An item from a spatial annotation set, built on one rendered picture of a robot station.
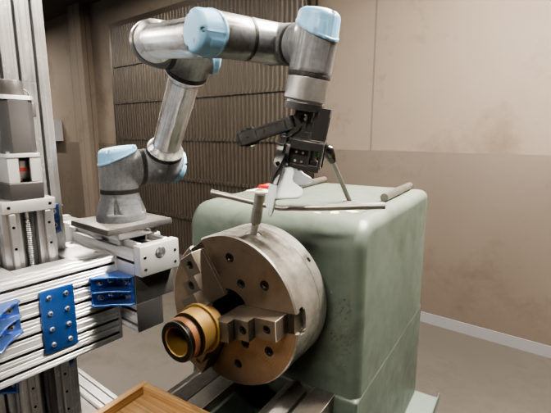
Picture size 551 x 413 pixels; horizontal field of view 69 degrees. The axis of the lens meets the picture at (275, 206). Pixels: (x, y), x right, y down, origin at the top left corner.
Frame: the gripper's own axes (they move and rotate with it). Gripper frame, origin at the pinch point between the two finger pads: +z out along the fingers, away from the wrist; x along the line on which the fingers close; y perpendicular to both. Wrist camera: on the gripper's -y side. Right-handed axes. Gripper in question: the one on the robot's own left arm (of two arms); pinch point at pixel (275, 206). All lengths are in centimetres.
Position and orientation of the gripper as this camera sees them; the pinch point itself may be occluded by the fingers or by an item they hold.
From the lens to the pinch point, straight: 77.4
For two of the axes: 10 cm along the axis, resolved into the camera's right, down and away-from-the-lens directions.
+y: 9.6, 2.1, -1.8
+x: 2.2, -2.4, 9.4
